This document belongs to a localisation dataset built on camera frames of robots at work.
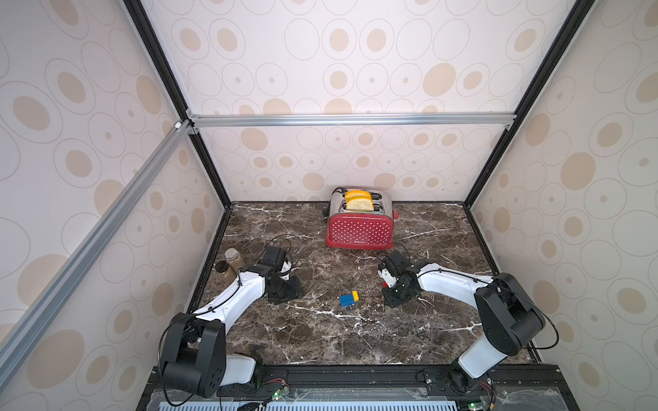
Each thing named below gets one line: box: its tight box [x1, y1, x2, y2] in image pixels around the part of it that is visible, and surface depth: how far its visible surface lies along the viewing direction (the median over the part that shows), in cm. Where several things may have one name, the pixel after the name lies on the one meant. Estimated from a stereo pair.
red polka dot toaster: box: [325, 187, 400, 251], surface depth 97 cm
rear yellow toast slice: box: [344, 190, 372, 200], surface depth 96 cm
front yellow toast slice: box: [345, 196, 375, 212], surface depth 95 cm
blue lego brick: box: [340, 293, 359, 307], surface depth 91 cm
